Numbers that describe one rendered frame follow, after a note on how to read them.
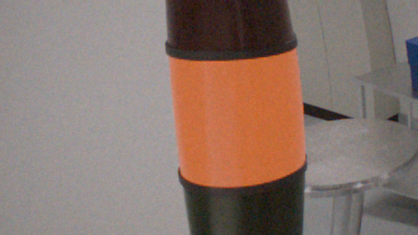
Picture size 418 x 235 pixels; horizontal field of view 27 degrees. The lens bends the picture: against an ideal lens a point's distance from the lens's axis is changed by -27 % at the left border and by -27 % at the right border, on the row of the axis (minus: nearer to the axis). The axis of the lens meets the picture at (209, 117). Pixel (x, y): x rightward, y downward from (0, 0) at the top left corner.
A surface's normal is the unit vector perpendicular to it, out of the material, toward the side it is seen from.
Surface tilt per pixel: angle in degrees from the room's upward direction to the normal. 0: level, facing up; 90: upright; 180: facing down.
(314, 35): 90
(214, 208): 90
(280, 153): 90
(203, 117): 90
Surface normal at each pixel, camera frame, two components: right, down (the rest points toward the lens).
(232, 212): -0.22, 0.30
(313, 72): -0.80, 0.24
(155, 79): 0.59, 0.18
